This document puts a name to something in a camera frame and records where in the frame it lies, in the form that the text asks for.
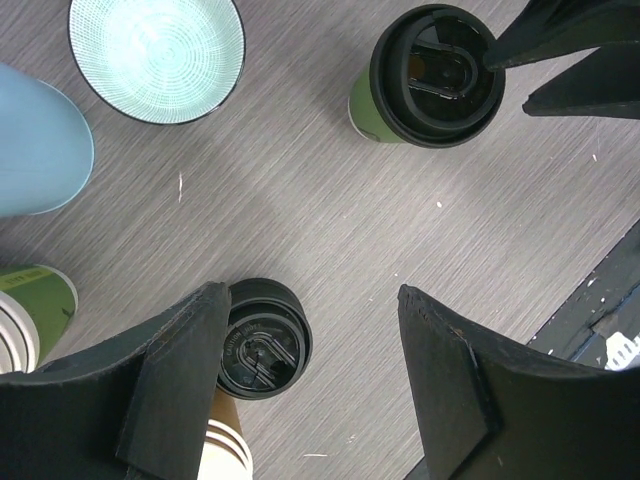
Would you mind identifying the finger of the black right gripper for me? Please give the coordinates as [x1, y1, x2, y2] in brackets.
[523, 43, 639, 120]
[484, 0, 639, 70]

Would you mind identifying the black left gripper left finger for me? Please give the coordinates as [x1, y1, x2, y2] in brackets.
[1, 282, 231, 479]

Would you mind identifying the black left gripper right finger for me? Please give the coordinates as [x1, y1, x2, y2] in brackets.
[398, 285, 639, 479]

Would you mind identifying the brown paper cup stack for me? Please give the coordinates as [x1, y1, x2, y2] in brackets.
[197, 388, 254, 480]

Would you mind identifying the green paper cup stack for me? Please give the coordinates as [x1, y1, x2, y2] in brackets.
[1, 265, 79, 374]

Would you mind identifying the black lid stack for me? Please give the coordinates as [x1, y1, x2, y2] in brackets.
[217, 278, 313, 400]

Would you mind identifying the light blue straw holder cup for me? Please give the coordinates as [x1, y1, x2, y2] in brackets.
[1, 64, 95, 218]

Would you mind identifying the pale green ceramic bowl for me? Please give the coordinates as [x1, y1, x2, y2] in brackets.
[67, 0, 246, 125]

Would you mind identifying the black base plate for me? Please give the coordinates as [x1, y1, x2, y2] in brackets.
[528, 225, 639, 371]

